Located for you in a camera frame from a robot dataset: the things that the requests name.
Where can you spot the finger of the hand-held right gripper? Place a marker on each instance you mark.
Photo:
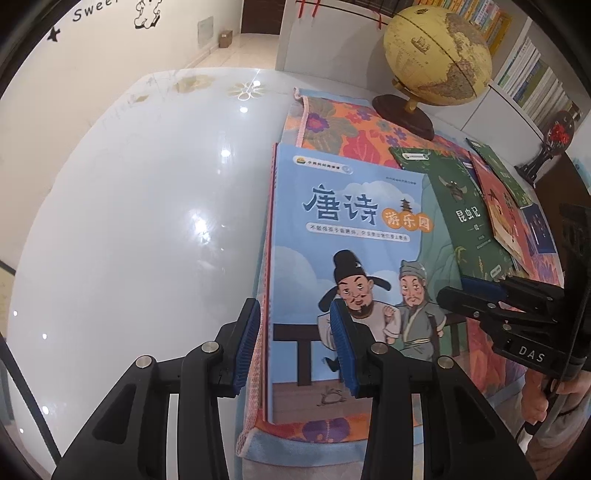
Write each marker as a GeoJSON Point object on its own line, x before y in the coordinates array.
{"type": "Point", "coordinates": [482, 288]}
{"type": "Point", "coordinates": [461, 302]}

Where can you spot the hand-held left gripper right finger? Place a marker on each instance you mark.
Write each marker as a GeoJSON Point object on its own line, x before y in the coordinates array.
{"type": "Point", "coordinates": [342, 350]}

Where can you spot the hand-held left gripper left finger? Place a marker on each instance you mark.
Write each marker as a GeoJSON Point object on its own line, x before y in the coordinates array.
{"type": "Point", "coordinates": [247, 346]}

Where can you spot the red book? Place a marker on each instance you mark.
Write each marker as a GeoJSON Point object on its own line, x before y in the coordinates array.
{"type": "Point", "coordinates": [503, 217]}

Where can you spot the green book with brown beetle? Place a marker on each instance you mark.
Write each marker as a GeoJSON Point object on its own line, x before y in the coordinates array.
{"type": "Point", "coordinates": [461, 217]}

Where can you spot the small dark blue book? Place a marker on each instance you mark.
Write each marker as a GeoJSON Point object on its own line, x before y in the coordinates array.
{"type": "Point", "coordinates": [538, 228]}

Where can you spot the light blue cartoon poets book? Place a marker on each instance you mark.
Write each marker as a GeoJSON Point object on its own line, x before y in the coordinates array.
{"type": "Point", "coordinates": [314, 258]}

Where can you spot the green book with yellow caterpillar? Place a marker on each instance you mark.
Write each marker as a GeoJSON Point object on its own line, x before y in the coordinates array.
{"type": "Point", "coordinates": [503, 173]}

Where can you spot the person's right forearm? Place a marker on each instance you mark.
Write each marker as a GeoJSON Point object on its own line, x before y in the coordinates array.
{"type": "Point", "coordinates": [554, 443]}

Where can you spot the row of yellow spined books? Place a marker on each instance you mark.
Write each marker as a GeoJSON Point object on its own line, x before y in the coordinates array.
{"type": "Point", "coordinates": [494, 23]}

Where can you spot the person's right hand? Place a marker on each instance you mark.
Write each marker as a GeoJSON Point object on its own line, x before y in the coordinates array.
{"type": "Point", "coordinates": [533, 401]}

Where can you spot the black carved fan stand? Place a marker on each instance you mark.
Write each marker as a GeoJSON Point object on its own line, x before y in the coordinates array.
{"type": "Point", "coordinates": [535, 166]}

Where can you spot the brown wooden cabinet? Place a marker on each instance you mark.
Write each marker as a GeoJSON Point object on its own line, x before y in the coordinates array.
{"type": "Point", "coordinates": [570, 180]}

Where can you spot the orange floral cloth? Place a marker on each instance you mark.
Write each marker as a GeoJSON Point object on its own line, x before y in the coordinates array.
{"type": "Point", "coordinates": [332, 124]}

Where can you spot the antique yellow globe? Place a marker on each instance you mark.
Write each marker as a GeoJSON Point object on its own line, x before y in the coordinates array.
{"type": "Point", "coordinates": [434, 50]}

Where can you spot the row of black hardcover volumes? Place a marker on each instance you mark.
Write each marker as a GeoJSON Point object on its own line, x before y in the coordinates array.
{"type": "Point", "coordinates": [383, 3]}

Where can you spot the small cardboard box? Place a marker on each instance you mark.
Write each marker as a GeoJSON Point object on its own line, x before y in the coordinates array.
{"type": "Point", "coordinates": [226, 39]}

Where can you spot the dark wooden door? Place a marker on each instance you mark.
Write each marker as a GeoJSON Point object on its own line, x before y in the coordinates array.
{"type": "Point", "coordinates": [261, 16]}

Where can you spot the white wall panel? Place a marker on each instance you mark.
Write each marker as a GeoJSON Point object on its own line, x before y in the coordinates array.
{"type": "Point", "coordinates": [206, 31]}

